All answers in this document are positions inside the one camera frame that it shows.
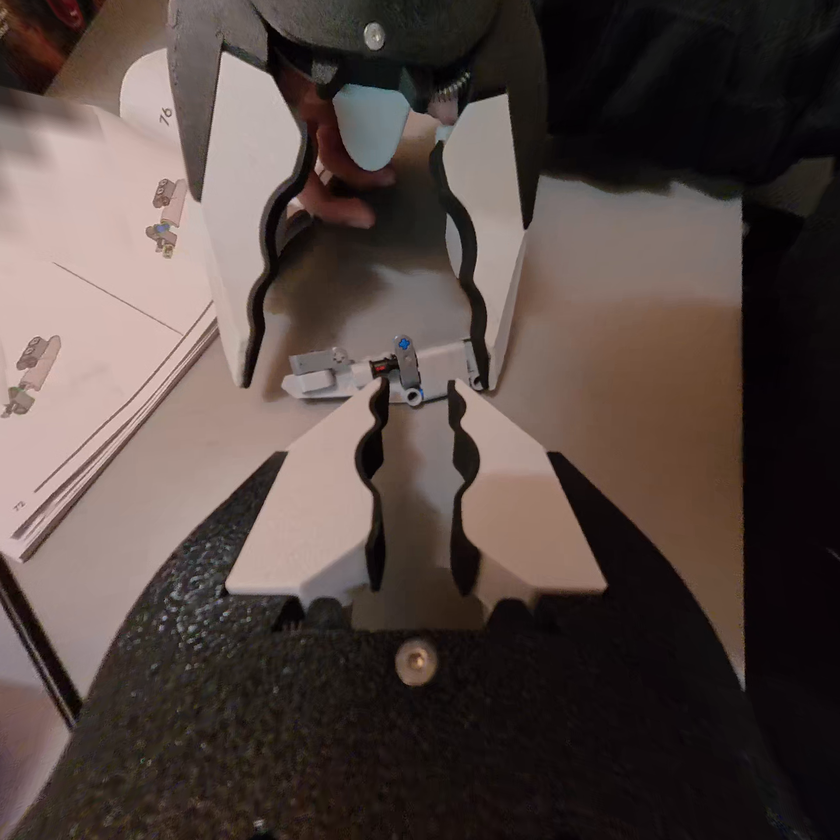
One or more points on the black toy box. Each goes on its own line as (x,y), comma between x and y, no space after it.
(33,39)

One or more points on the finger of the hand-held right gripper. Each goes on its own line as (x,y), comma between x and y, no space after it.
(492,197)
(239,164)

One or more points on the light grey brick panel assembly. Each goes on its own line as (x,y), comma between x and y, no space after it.
(439,364)

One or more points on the open instruction booklet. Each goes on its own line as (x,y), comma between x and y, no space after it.
(98,295)

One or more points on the small dark grey brick assembly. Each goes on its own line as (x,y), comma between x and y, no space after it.
(405,358)

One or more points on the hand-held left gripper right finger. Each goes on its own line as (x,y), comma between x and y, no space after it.
(525,525)

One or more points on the person's right hand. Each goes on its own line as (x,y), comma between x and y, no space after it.
(334,190)

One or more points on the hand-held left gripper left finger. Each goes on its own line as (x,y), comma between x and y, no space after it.
(302,525)

